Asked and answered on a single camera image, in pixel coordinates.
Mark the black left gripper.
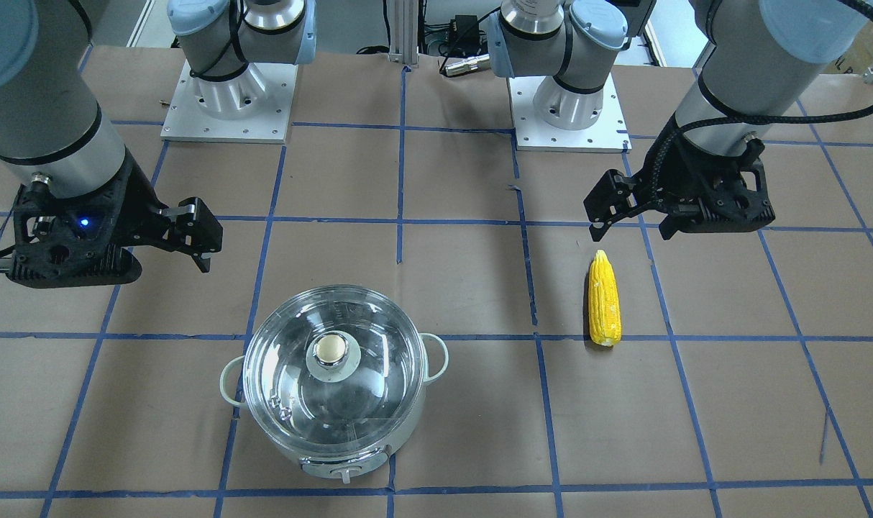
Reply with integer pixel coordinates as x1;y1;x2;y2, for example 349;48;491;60
584;117;775;242

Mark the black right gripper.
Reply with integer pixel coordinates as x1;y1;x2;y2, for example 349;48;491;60
0;155;223;289

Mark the yellow corn cob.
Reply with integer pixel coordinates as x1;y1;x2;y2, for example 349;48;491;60
588;250;623;347

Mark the glass pot lid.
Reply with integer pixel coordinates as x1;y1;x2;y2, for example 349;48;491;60
242;286;429;457

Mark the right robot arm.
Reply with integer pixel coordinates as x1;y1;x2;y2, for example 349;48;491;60
0;1;317;288

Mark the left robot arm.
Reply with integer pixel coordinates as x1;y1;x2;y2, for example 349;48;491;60
486;1;873;242

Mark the pale green cooking pot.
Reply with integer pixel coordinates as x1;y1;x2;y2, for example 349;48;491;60
220;286;449;483

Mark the black power adapter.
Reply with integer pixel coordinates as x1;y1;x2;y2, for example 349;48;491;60
447;14;480;46

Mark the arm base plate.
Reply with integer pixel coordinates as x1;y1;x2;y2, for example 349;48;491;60
160;63;300;145
508;76;633;153

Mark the aluminium frame post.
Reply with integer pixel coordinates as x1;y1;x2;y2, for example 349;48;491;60
385;1;424;68

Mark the black braided cable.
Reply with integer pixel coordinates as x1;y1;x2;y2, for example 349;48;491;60
645;0;873;209

